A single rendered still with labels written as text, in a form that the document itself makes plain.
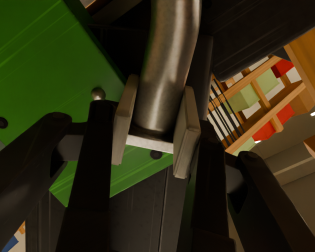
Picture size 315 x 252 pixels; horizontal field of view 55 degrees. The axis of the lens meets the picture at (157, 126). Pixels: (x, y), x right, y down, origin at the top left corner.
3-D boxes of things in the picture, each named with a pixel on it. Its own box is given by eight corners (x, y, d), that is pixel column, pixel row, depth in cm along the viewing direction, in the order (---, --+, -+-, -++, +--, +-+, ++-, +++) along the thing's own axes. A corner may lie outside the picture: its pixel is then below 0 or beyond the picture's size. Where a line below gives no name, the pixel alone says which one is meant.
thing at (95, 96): (111, 93, 23) (108, 98, 22) (99, 101, 24) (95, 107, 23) (101, 80, 23) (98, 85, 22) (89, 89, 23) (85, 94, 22)
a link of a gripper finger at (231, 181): (199, 161, 14) (263, 175, 14) (193, 116, 18) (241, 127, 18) (190, 188, 14) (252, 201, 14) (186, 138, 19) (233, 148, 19)
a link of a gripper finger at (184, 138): (187, 128, 15) (202, 131, 15) (183, 84, 21) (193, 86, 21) (172, 177, 16) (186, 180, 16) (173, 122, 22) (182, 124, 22)
